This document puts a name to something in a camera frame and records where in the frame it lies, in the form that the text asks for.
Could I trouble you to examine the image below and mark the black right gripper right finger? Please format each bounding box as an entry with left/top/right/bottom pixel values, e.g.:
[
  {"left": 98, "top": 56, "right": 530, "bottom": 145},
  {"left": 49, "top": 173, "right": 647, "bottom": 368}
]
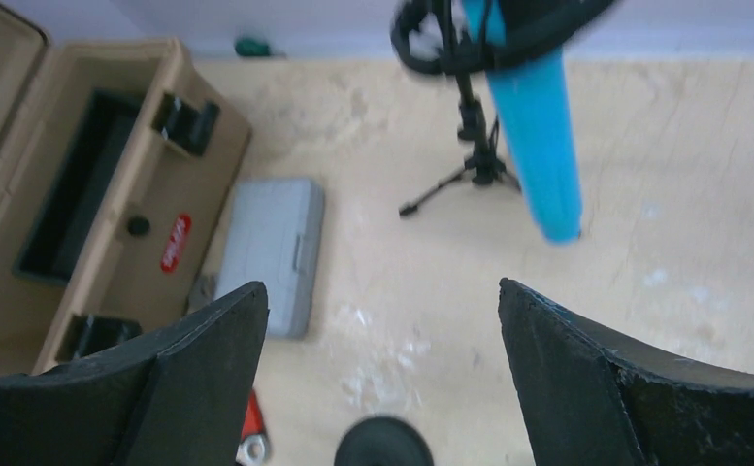
[{"left": 498, "top": 279, "right": 754, "bottom": 465}]

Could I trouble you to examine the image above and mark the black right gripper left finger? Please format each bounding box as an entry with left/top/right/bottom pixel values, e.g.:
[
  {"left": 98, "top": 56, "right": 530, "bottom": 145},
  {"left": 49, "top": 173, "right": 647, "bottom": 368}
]
[{"left": 0, "top": 282, "right": 269, "bottom": 465}]

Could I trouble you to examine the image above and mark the blue microphone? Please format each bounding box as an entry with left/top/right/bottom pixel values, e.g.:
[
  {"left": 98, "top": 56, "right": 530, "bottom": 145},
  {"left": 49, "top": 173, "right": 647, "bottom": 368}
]
[{"left": 462, "top": 1, "right": 603, "bottom": 244}]

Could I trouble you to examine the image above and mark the black tripod microphone stand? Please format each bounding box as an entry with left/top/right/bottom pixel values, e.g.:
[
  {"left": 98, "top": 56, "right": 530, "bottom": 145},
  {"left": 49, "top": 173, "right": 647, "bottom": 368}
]
[{"left": 390, "top": 1, "right": 612, "bottom": 217}]

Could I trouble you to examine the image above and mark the red adjustable wrench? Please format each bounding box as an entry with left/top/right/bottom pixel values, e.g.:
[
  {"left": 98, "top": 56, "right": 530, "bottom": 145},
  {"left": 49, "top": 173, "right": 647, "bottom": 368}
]
[{"left": 235, "top": 389, "right": 271, "bottom": 466}]

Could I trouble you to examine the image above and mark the black tray in case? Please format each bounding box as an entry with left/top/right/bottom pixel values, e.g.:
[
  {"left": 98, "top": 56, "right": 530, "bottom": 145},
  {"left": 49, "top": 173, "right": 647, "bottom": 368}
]
[{"left": 13, "top": 88, "right": 142, "bottom": 285}]

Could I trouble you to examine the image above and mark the tan plastic tool case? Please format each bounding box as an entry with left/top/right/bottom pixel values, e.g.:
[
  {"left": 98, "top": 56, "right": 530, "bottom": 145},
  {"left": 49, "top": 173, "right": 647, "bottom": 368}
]
[{"left": 0, "top": 3, "right": 251, "bottom": 376}]

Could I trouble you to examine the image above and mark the black round-base shock-mount stand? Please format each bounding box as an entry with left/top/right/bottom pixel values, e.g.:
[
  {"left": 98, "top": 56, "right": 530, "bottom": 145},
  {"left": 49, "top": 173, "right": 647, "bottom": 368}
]
[{"left": 333, "top": 416, "right": 435, "bottom": 466}]

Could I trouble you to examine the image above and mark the green screwdriver handle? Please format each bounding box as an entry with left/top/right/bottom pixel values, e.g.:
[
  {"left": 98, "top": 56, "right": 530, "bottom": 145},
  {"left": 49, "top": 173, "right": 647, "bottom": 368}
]
[{"left": 234, "top": 36, "right": 283, "bottom": 58}]

